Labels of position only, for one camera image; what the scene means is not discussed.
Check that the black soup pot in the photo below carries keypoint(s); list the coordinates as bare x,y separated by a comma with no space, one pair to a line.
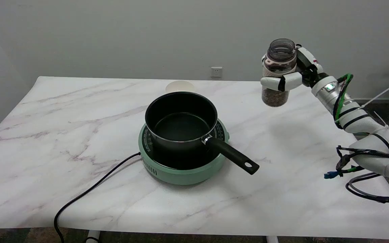
181,128

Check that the clear bottle with brown contents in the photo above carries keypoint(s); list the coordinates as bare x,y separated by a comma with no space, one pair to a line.
279,50

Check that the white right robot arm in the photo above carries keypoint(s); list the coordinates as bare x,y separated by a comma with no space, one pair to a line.
360,118

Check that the long white zip tie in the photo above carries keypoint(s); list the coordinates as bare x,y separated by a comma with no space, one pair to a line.
383,91

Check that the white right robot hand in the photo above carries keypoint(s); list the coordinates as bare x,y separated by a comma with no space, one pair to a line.
307,62

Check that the green induction cooker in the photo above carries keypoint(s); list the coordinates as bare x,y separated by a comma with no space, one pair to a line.
181,176

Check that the white table leg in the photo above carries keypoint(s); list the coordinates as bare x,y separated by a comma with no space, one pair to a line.
272,239
93,237

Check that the white wall socket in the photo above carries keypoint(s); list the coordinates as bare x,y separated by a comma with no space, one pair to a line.
216,72

